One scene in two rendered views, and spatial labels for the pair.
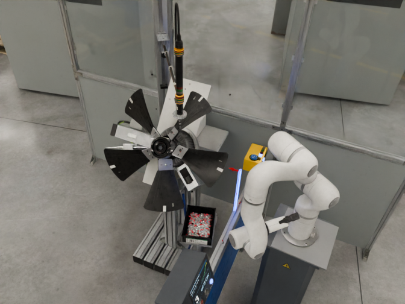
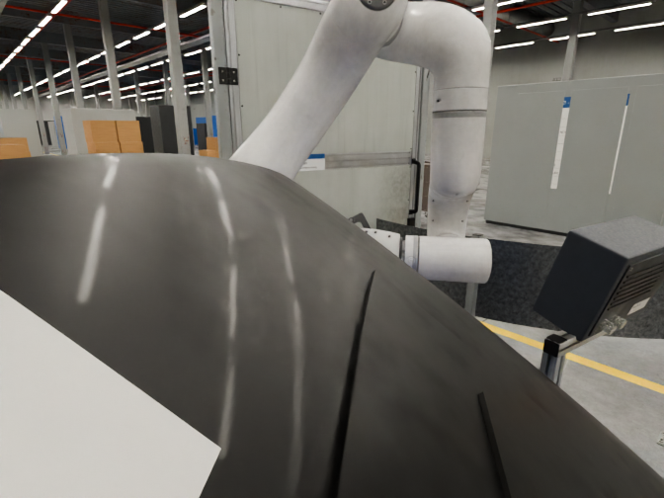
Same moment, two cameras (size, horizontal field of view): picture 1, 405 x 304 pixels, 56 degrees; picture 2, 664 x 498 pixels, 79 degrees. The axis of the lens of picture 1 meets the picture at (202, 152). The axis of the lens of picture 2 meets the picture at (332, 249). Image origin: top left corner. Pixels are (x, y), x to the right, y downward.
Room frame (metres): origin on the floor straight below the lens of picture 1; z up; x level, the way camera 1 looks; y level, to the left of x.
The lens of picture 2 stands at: (1.72, 0.05, 1.43)
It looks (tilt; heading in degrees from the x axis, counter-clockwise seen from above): 16 degrees down; 217
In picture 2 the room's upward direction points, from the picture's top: straight up
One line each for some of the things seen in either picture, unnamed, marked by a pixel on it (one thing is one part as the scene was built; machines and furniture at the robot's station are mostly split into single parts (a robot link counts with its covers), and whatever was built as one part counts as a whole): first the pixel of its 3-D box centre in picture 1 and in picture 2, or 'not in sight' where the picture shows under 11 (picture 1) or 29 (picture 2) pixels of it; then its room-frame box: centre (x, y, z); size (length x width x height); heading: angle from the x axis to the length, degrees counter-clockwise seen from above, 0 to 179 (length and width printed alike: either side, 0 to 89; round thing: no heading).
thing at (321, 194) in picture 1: (316, 198); not in sight; (1.18, -0.55, 1.25); 0.19 x 0.12 x 0.24; 34
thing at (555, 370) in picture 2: not in sight; (548, 382); (0.91, -0.02, 0.96); 0.03 x 0.03 x 0.20; 68
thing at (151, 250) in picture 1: (177, 237); not in sight; (1.77, 0.17, 0.04); 0.62 x 0.45 x 0.08; 158
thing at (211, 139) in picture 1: (199, 135); not in sight; (2.09, 0.03, 0.85); 0.36 x 0.24 x 0.03; 68
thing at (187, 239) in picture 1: (199, 224); not in sight; (1.30, 0.00, 0.85); 0.22 x 0.17 x 0.07; 174
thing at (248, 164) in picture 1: (255, 158); not in sight; (1.68, -0.32, 1.02); 0.16 x 0.10 x 0.11; 158
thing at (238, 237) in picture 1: (245, 236); (453, 258); (0.99, -0.20, 1.20); 0.13 x 0.09 x 0.08; 116
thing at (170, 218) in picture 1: (170, 213); not in sight; (1.68, 0.21, 0.46); 0.09 x 0.05 x 0.91; 68
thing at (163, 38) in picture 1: (163, 41); not in sight; (2.15, 0.27, 1.53); 0.10 x 0.07 x 0.09; 13
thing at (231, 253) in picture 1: (225, 262); not in sight; (1.31, -0.18, 0.45); 0.82 x 0.02 x 0.66; 158
